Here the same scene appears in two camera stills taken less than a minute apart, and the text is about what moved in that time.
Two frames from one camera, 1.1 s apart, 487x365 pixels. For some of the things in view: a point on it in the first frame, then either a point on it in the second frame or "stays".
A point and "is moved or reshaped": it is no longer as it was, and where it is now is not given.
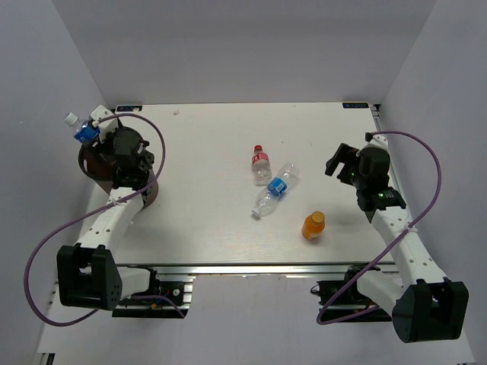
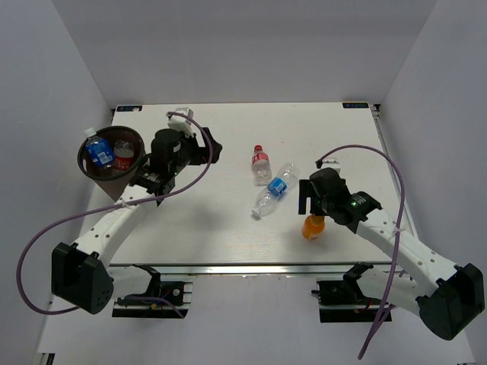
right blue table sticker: (355, 105) stays
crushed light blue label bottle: (268, 198) stays
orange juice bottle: (313, 225) stays
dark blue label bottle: (85, 131) is moved or reshaped
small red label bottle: (261, 166) stays
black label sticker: (128, 108) stays
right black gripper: (346, 155) -> (307, 191)
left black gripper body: (109, 141) -> (189, 154)
